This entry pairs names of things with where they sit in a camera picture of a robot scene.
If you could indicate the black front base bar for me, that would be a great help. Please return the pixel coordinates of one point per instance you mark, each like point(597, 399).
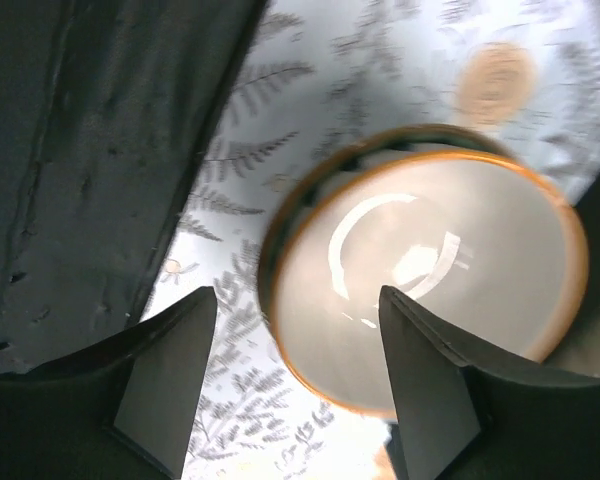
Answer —
point(107, 109)

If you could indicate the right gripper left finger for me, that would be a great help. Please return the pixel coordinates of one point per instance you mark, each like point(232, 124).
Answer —
point(123, 408)

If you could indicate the white bowl patterned rim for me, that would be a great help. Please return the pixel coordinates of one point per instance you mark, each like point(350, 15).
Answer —
point(447, 217)

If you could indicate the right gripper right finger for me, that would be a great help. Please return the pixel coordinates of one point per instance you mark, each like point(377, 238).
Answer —
point(467, 409)

